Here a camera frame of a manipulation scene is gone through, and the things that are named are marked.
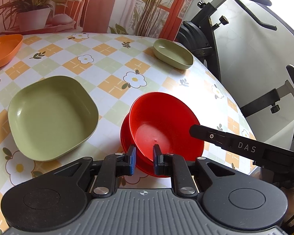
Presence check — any large green square plate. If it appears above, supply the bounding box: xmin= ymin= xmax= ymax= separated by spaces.
xmin=8 ymin=75 xmax=99 ymax=161

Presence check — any orange square plate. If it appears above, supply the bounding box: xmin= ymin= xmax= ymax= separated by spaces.
xmin=0 ymin=34 xmax=23 ymax=67

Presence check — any printed room backdrop cloth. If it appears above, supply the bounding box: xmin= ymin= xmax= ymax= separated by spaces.
xmin=0 ymin=0 xmax=192 ymax=40

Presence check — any checkered floral tablecloth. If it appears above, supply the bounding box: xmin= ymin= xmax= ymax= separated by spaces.
xmin=0 ymin=33 xmax=254 ymax=234

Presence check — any black exercise bike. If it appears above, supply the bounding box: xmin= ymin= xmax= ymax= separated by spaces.
xmin=175 ymin=0 xmax=294 ymax=118

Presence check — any small green square plate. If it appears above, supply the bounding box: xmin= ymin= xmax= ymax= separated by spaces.
xmin=153 ymin=39 xmax=194 ymax=70

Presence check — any red bowl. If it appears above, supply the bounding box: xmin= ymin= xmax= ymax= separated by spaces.
xmin=120 ymin=113 xmax=168 ymax=178
xmin=129 ymin=92 xmax=204 ymax=164

